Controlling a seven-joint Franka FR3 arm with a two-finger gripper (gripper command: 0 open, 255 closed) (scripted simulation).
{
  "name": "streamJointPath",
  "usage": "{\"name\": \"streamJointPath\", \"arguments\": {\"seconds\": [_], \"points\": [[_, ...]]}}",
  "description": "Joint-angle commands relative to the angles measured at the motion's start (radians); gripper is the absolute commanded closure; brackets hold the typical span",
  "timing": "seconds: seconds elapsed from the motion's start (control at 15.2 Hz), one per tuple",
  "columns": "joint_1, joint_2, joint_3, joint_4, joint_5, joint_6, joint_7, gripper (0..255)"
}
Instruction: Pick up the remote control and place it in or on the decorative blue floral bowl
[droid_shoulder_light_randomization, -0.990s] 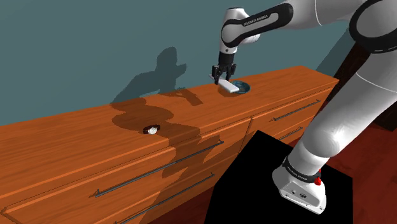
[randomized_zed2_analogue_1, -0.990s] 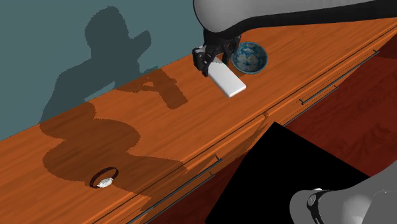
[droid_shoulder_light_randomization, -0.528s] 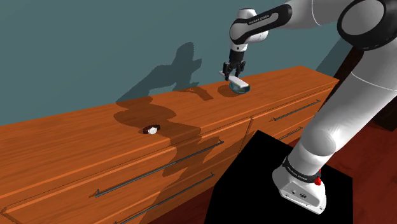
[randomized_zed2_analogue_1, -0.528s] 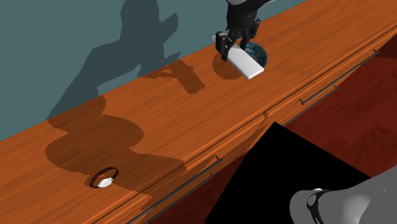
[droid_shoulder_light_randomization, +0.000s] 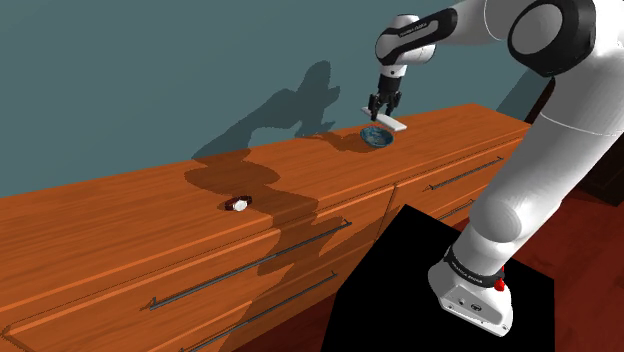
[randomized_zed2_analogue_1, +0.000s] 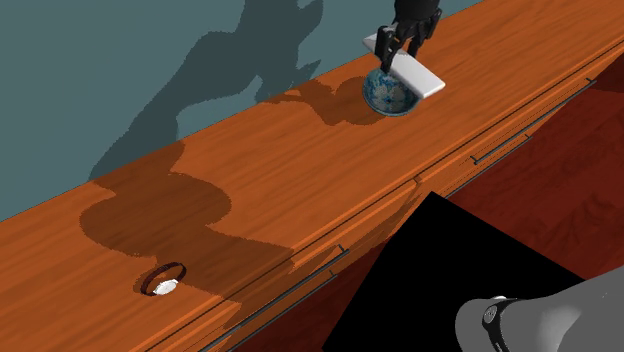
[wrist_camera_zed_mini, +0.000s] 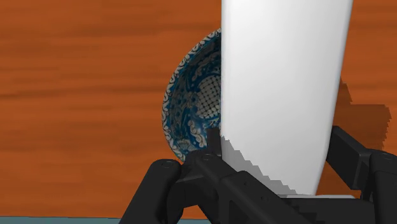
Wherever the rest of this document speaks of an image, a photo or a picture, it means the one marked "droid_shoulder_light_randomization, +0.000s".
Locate white remote control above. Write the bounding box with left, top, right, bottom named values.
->
left=361, top=106, right=408, bottom=133

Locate blue patterned bowl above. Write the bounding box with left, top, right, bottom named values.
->
left=359, top=125, right=395, bottom=148

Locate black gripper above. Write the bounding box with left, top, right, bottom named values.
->
left=367, top=75, right=403, bottom=123

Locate wristwatch with brown strap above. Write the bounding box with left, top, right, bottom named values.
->
left=225, top=195, right=254, bottom=213

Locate black robot stand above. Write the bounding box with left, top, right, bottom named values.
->
left=320, top=204, right=556, bottom=352

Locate orange wooden chest of drawers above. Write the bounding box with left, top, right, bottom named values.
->
left=0, top=102, right=533, bottom=352

